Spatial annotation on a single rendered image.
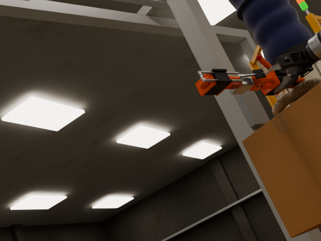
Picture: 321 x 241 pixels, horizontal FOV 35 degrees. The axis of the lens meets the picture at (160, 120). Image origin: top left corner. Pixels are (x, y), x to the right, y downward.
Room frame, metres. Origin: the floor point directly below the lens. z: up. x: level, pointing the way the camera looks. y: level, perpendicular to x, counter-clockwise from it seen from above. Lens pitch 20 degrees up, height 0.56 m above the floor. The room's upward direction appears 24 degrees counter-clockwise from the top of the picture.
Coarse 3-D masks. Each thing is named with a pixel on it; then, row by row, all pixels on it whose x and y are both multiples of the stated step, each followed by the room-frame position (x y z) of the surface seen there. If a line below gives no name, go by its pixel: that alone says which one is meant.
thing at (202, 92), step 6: (198, 84) 1.53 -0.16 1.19; (210, 84) 1.50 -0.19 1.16; (216, 84) 1.50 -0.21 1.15; (222, 84) 1.52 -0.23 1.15; (228, 84) 1.55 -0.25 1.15; (198, 90) 1.54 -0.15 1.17; (204, 90) 1.53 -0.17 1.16; (210, 90) 1.53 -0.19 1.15; (216, 90) 1.55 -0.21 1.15; (222, 90) 1.58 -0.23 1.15
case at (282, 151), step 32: (320, 96) 1.63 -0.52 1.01; (288, 128) 1.75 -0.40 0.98; (320, 128) 1.67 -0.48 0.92; (256, 160) 1.88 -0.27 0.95; (288, 160) 1.80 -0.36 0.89; (320, 160) 1.72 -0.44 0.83; (288, 192) 1.84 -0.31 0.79; (320, 192) 1.76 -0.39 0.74; (288, 224) 1.89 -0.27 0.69; (320, 224) 1.86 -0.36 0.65
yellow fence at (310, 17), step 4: (308, 16) 3.41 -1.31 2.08; (312, 16) 3.39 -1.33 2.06; (316, 16) 3.47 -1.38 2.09; (320, 16) 3.52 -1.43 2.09; (308, 20) 3.42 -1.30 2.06; (312, 20) 3.40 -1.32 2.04; (316, 20) 3.41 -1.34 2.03; (320, 20) 3.50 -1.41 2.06; (312, 24) 3.41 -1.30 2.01; (316, 24) 3.39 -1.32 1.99; (320, 24) 3.42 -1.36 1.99; (312, 28) 3.42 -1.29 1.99; (316, 28) 3.40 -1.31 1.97; (320, 28) 3.39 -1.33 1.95; (316, 32) 3.41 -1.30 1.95
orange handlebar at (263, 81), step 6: (204, 78) 1.50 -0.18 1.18; (210, 78) 1.49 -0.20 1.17; (234, 78) 1.58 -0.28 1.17; (252, 78) 1.65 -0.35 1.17; (264, 78) 1.70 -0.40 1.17; (270, 78) 1.73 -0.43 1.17; (300, 78) 1.88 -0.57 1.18; (204, 84) 1.50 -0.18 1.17; (258, 84) 1.70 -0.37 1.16; (264, 84) 1.72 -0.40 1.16; (252, 90) 1.73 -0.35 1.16
